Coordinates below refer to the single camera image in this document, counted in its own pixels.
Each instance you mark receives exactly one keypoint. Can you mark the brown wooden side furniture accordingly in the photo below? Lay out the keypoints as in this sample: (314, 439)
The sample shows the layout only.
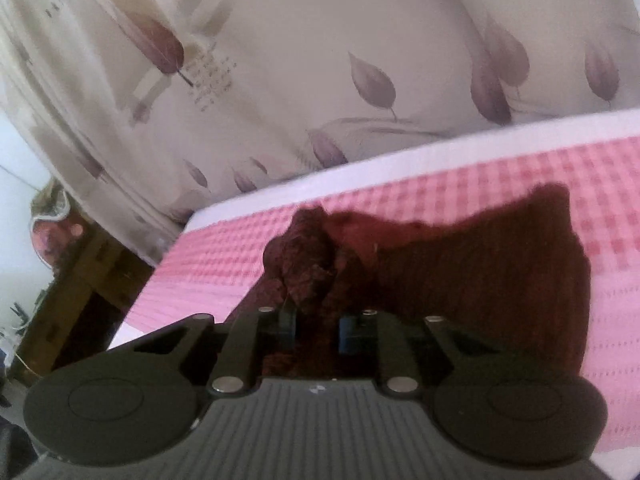
(93, 290)

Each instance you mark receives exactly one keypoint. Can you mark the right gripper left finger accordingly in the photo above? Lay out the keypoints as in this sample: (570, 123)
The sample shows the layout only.
(251, 339)

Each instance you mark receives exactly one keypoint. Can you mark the dark red knitted garment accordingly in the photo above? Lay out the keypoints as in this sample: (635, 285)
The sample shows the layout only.
(516, 274)

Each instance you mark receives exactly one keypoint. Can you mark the pink white checked bedsheet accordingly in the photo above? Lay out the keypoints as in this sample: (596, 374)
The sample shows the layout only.
(218, 256)

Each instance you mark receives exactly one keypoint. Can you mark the floral decorated round object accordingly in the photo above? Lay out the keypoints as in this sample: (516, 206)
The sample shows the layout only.
(56, 223)

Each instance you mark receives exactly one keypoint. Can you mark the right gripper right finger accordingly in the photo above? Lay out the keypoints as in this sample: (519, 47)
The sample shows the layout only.
(374, 346)

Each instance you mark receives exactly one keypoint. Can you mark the beige leaf-patterned curtain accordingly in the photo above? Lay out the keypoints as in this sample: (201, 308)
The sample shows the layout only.
(149, 110)

